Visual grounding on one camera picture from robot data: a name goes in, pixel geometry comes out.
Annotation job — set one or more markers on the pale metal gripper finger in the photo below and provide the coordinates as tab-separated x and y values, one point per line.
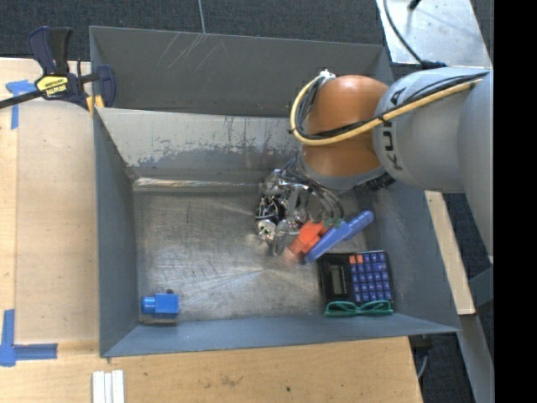
268	233
283	231

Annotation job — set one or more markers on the orange plastic block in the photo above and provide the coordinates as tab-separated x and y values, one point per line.
305	238

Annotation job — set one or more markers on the grey metal bin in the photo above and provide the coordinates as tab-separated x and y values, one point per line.
201	242

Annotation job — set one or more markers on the black calculator with blue keys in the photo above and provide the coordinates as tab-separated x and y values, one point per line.
356	277

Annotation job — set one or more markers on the green sunglasses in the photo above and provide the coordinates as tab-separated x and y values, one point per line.
358	308

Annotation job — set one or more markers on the blue toy block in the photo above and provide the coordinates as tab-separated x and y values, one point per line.
161	304

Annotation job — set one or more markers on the pale wood board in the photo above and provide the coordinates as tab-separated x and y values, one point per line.
54	225

